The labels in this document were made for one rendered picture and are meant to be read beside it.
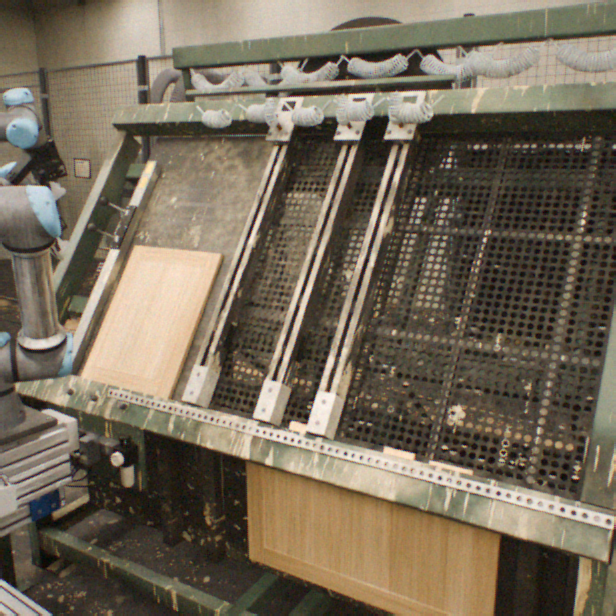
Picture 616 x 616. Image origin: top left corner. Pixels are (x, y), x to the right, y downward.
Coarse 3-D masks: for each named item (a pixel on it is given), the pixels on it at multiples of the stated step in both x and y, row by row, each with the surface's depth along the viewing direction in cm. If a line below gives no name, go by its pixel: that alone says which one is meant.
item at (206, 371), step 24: (288, 120) 241; (288, 144) 241; (288, 168) 243; (264, 192) 238; (264, 216) 234; (240, 240) 232; (264, 240) 235; (240, 264) 228; (240, 288) 226; (216, 312) 224; (240, 312) 228; (216, 336) 220; (216, 360) 220; (192, 384) 216
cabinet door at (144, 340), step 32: (160, 256) 254; (192, 256) 247; (128, 288) 255; (160, 288) 248; (192, 288) 241; (128, 320) 248; (160, 320) 241; (192, 320) 234; (96, 352) 249; (128, 352) 242; (160, 352) 235; (128, 384) 236; (160, 384) 229
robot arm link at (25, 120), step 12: (12, 108) 175; (24, 108) 175; (0, 120) 169; (12, 120) 169; (24, 120) 170; (36, 120) 176; (0, 132) 169; (12, 132) 168; (24, 132) 169; (36, 132) 172; (12, 144) 171; (24, 144) 171
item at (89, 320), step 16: (144, 176) 274; (144, 192) 270; (144, 208) 272; (128, 240) 266; (112, 256) 263; (112, 272) 261; (96, 288) 259; (96, 304) 256; (96, 320) 257; (80, 336) 253; (80, 352) 252
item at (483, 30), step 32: (320, 32) 274; (352, 32) 267; (384, 32) 260; (416, 32) 253; (448, 32) 247; (480, 32) 241; (512, 32) 236; (544, 32) 230; (576, 32) 225; (608, 32) 221; (192, 64) 311; (224, 64) 302; (256, 64) 301; (576, 416) 190; (576, 448) 215
